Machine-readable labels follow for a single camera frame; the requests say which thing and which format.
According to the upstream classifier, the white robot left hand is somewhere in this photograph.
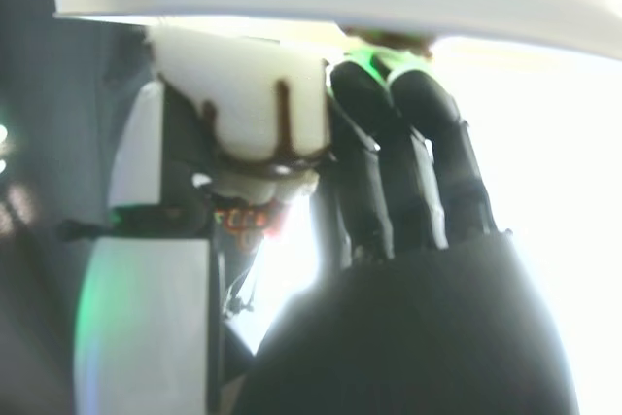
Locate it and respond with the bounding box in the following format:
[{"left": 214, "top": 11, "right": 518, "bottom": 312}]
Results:
[{"left": 72, "top": 59, "right": 579, "bottom": 415}]

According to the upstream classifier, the white toy cake with strawberry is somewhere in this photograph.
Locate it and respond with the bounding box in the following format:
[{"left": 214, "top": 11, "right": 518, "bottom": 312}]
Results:
[{"left": 145, "top": 24, "right": 337, "bottom": 241}]

